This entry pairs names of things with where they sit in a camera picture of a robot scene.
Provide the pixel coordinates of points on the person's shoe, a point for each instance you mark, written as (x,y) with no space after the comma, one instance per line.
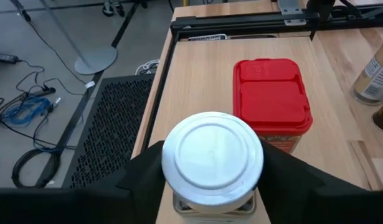
(119,8)
(107,8)

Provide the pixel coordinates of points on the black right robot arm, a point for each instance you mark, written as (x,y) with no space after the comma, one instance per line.
(319,7)

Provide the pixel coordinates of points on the red-lid smoked paprika tin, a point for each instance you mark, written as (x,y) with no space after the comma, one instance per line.
(272,96)

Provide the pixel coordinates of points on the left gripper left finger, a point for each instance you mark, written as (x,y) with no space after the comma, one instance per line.
(85,205)

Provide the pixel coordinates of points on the silver mounting bracket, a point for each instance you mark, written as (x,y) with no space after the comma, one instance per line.
(291,7)

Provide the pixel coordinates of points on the white-lid bagel sesame jar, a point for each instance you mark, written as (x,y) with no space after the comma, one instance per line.
(211,161)

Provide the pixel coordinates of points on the grey lamp stand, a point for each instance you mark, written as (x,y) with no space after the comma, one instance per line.
(96,60)

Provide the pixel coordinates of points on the tan-lid furikake jar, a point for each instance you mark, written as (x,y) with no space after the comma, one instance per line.
(375,77)

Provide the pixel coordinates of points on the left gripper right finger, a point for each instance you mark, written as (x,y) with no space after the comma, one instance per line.
(319,202)

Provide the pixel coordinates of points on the black power strip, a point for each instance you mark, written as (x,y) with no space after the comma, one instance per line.
(4,57)

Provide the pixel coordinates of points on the black aluminium table frame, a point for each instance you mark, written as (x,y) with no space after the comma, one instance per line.
(241,21)

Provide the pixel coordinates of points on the small white tag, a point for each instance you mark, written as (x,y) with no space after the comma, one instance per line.
(90,84)

